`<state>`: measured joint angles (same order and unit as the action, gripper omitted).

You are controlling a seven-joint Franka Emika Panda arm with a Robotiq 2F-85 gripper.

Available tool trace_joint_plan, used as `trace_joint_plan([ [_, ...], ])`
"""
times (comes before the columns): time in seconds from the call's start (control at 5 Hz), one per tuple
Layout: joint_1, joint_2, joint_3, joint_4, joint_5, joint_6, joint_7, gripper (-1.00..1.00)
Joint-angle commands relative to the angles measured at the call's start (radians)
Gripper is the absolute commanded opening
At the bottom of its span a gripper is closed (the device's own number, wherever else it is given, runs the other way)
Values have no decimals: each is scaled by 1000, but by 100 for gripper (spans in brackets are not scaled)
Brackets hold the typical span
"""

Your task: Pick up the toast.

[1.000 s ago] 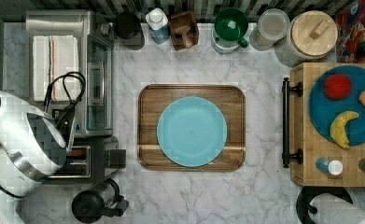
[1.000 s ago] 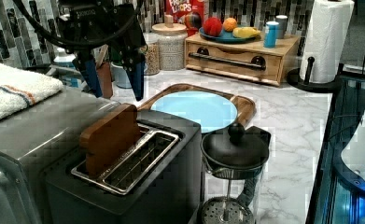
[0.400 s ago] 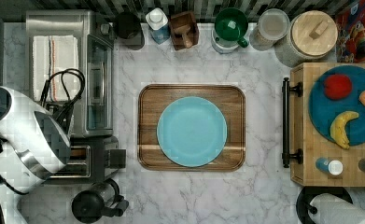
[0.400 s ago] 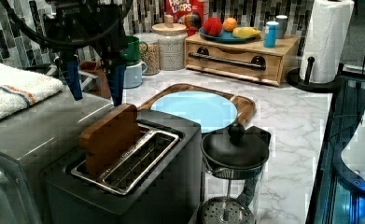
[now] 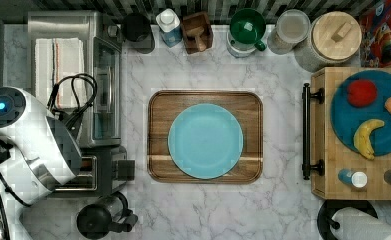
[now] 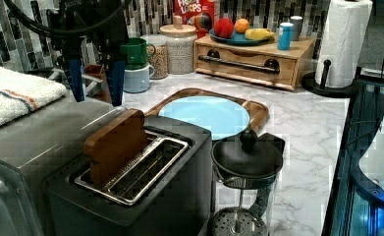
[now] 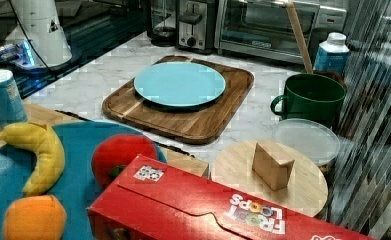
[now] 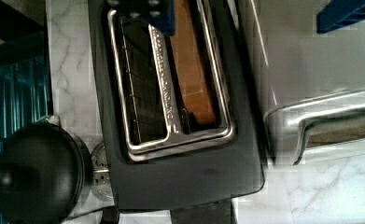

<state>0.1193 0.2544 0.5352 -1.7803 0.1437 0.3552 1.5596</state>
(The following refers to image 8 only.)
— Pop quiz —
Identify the black blue gripper left finger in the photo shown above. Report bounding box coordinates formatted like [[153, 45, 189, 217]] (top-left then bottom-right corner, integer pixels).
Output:
[[106, 0, 175, 36]]

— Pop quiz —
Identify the black blue gripper right finger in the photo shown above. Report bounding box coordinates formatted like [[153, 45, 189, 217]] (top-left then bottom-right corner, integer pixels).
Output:
[[316, 0, 365, 34]]

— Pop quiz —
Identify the brown toast slice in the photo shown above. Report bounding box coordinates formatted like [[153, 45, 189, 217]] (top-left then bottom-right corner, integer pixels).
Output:
[[170, 0, 216, 125]]

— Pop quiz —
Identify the black chrome toaster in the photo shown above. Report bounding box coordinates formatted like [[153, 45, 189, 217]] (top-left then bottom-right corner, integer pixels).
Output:
[[88, 0, 266, 210]]

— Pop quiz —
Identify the teal ribbed panel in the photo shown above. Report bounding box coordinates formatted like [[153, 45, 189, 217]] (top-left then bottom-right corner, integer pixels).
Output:
[[0, 32, 52, 224]]

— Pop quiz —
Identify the silver perforated shaker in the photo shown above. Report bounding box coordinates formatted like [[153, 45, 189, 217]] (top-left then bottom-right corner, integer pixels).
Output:
[[91, 143, 113, 202]]

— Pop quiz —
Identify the black round kettle lid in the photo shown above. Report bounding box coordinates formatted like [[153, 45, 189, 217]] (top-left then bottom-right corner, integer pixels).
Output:
[[0, 123, 92, 224]]

